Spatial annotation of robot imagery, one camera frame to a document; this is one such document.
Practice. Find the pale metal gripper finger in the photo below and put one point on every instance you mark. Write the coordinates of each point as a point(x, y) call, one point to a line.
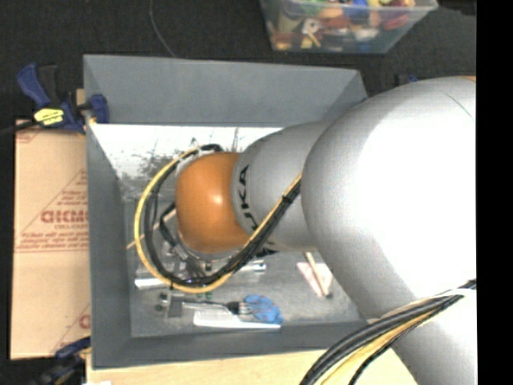
point(216, 320)
point(204, 305)

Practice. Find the shiny silver flat piece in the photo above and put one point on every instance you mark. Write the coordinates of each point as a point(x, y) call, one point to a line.
point(149, 283)

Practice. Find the blue toy with red spots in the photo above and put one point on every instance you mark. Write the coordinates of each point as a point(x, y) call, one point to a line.
point(264, 309)

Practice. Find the thin wooden stick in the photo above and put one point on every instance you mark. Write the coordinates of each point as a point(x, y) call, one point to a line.
point(134, 243)
point(318, 275)

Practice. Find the brown cardboard board red print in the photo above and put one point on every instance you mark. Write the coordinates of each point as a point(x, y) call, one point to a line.
point(48, 255)

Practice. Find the grey metal bin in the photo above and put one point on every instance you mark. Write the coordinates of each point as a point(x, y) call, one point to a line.
point(200, 94)

